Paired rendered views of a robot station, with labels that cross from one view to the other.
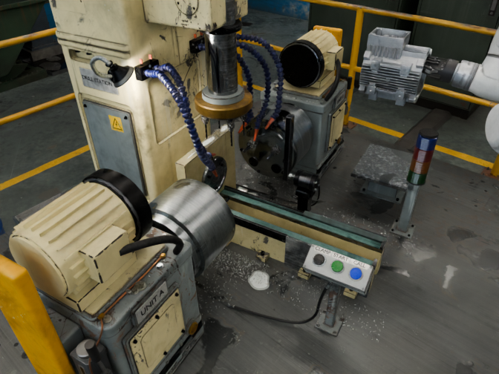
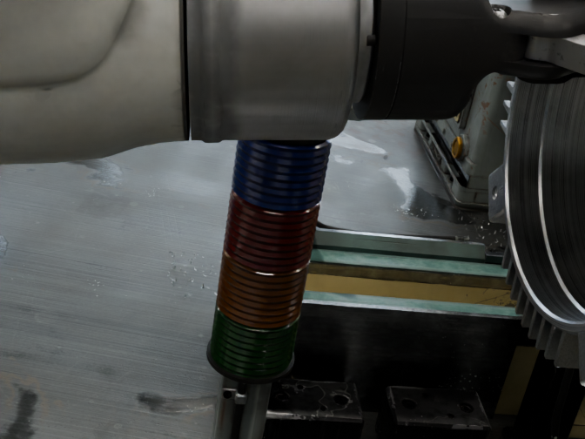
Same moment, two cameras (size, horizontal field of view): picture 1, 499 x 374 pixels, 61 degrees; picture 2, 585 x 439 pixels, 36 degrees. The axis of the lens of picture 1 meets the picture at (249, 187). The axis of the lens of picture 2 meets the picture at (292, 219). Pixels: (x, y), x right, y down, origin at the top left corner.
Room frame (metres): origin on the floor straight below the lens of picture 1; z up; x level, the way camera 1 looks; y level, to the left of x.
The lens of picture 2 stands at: (1.60, -0.90, 1.42)
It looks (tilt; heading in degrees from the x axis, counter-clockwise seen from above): 28 degrees down; 140
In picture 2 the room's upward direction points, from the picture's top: 10 degrees clockwise
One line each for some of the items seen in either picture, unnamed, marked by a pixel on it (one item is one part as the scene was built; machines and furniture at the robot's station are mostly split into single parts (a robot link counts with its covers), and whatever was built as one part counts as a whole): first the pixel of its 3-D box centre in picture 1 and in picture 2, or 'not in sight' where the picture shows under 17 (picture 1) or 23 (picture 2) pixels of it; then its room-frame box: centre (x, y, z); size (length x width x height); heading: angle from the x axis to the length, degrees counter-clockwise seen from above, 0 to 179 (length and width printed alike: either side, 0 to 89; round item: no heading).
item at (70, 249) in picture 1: (99, 283); not in sight; (0.63, 0.33, 1.16); 0.33 x 0.26 x 0.42; 150
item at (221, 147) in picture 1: (201, 180); not in sight; (1.27, 0.18, 0.97); 0.30 x 0.11 x 0.34; 150
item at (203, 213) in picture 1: (173, 240); not in sight; (0.89, 0.22, 1.04); 0.37 x 0.25 x 0.25; 150
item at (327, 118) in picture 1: (305, 120); not in sight; (1.71, -0.26, 0.99); 0.35 x 0.31 x 0.37; 150
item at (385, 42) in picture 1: (387, 43); not in sight; (1.48, -0.49, 1.41); 0.12 x 0.11 x 0.07; 60
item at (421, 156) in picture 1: (423, 152); (272, 220); (1.18, -0.58, 1.14); 0.06 x 0.06 x 0.04
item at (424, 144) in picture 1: (426, 140); (281, 159); (1.18, -0.58, 1.19); 0.06 x 0.06 x 0.04
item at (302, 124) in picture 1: (279, 136); not in sight; (1.48, -0.12, 1.04); 0.41 x 0.25 x 0.25; 150
